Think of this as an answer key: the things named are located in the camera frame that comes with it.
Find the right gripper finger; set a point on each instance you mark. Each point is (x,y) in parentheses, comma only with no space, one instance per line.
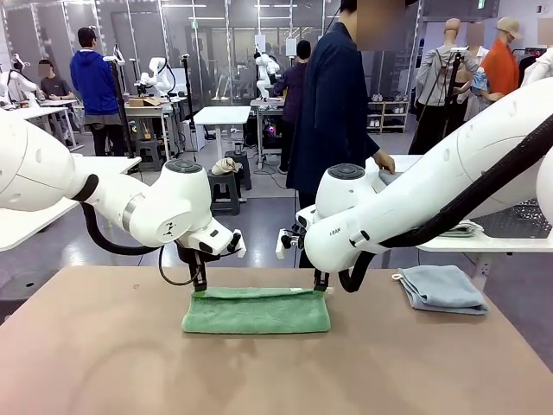
(326,282)
(318,283)

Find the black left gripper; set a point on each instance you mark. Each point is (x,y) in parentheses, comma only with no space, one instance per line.
(194,259)

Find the green terry towel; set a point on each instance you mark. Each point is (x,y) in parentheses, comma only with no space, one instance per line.
(255,315)

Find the blue-grey terry towel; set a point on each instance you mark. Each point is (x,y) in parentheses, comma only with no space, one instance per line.
(445,289)

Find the grey towel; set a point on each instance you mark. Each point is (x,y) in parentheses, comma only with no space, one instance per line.
(391,178)

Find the white lab robot arm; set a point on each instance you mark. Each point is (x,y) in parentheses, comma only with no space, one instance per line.
(263,84)
(157,71)
(23,84)

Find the person's right forearm navy sleeve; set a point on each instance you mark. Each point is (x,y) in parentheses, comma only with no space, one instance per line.
(365,138)

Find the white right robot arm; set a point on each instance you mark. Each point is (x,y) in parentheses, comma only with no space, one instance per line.
(389,216)

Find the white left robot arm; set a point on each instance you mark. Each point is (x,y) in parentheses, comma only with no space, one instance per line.
(173,207)

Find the black mesh basket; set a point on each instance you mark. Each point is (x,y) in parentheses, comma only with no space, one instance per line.
(527,222)

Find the person's right hand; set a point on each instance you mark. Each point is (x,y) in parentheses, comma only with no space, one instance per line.
(385,163)

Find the dark grey plastic stool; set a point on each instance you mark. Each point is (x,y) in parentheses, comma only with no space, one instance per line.
(226,203)
(245,173)
(149,153)

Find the beige cloth bundle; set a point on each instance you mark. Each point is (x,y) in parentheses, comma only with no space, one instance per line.
(224,166)

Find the pale folded towel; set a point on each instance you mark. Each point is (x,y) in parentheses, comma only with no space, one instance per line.
(466,228)

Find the white lab desk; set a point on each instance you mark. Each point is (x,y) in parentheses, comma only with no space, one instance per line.
(142,111)
(222,114)
(47,113)

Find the person in dark navy clothes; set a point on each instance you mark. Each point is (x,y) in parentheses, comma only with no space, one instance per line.
(328,108)

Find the wooden shoe shelf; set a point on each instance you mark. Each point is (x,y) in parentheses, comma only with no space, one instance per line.
(389,116)

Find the brown cardboard box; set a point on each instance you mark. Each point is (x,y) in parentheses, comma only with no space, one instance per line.
(149,103)

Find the black tripod pole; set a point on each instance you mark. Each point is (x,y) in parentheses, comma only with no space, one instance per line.
(188,95)
(119,95)
(453,73)

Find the person in dark purple jacket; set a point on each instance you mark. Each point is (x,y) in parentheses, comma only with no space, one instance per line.
(287,84)

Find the person in blue hoodie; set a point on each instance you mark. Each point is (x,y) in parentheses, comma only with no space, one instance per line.
(93,82)

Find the mannequin in grey top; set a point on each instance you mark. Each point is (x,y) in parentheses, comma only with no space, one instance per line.
(434,73)

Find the white rectangular panel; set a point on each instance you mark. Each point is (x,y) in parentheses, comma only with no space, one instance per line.
(260,43)
(291,47)

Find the seated person in dark shirt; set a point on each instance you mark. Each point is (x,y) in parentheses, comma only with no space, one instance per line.
(56,88)

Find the person in white shirt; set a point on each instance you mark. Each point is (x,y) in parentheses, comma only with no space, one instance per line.
(479,54)

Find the mannequin in orange top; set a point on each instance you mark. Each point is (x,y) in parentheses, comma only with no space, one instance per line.
(501,65)

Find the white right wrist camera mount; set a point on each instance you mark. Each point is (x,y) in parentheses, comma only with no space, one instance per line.
(281,246)

